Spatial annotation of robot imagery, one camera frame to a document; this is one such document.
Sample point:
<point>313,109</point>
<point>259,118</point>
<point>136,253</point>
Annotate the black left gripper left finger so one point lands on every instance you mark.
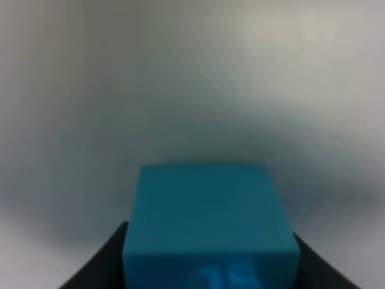
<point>105,268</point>

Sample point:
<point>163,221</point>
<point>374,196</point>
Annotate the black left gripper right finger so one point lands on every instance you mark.
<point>315,273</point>

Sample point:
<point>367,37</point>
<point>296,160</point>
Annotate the blue cube block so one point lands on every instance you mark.
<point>208,226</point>

